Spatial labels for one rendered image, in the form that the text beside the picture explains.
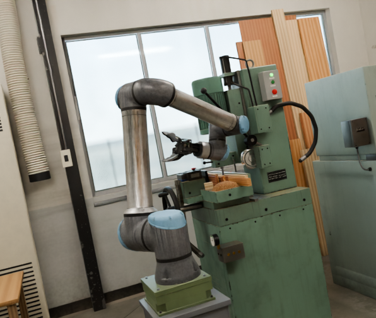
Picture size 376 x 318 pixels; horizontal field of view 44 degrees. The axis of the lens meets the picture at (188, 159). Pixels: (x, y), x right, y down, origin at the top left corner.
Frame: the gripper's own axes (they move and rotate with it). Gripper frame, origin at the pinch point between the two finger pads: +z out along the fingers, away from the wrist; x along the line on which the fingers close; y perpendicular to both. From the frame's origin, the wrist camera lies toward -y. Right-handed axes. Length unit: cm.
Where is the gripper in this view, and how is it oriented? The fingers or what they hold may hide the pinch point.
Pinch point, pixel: (160, 146)
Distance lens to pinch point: 233.1
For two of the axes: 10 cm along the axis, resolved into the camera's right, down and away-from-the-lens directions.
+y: 4.6, -1.9, -8.7
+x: 0.1, 9.8, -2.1
